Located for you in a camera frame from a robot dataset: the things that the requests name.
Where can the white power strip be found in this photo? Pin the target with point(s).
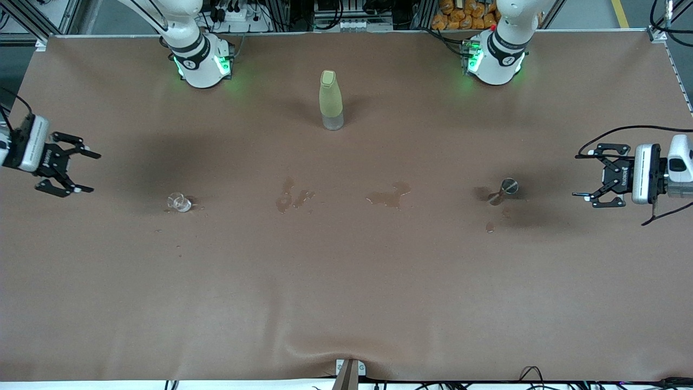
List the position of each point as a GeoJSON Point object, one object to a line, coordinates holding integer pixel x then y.
{"type": "Point", "coordinates": [238, 15]}

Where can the orange snack bag pile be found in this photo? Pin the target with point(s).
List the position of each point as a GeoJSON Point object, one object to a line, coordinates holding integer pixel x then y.
{"type": "Point", "coordinates": [460, 16]}

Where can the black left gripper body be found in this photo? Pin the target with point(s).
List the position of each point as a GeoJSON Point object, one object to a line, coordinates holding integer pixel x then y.
{"type": "Point", "coordinates": [623, 175]}

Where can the steel jigger cup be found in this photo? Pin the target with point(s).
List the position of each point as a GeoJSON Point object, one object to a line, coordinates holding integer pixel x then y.
{"type": "Point", "coordinates": [509, 187]}

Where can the long white socket strip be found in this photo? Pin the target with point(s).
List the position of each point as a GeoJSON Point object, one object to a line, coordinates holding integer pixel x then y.
{"type": "Point", "coordinates": [352, 25]}

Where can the yellow-green bottle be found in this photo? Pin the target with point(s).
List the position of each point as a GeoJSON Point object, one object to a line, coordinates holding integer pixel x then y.
{"type": "Point", "coordinates": [331, 100]}

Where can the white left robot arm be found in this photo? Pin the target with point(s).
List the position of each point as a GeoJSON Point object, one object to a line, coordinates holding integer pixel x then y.
{"type": "Point", "coordinates": [501, 65]}

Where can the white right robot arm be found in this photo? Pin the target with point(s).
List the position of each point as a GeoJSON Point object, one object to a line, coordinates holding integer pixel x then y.
{"type": "Point", "coordinates": [197, 70]}

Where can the metal table edge clamp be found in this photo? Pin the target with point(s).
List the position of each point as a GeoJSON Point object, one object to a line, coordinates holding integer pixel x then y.
{"type": "Point", "coordinates": [349, 371]}

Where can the black electronics rack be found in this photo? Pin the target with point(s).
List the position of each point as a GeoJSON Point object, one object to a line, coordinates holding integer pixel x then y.
{"type": "Point", "coordinates": [303, 11]}

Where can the clear glass measuring beaker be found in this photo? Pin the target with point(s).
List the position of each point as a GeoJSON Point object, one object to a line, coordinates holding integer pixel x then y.
{"type": "Point", "coordinates": [181, 204]}

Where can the aluminium frame profile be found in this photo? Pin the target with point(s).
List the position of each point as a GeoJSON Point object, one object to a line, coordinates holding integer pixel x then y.
{"type": "Point", "coordinates": [658, 33]}
{"type": "Point", "coordinates": [73, 13]}

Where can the brown table cloth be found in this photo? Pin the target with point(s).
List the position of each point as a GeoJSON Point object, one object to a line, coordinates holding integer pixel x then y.
{"type": "Point", "coordinates": [346, 281]}

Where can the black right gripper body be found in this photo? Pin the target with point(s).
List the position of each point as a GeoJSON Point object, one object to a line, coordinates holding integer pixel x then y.
{"type": "Point", "coordinates": [48, 160]}

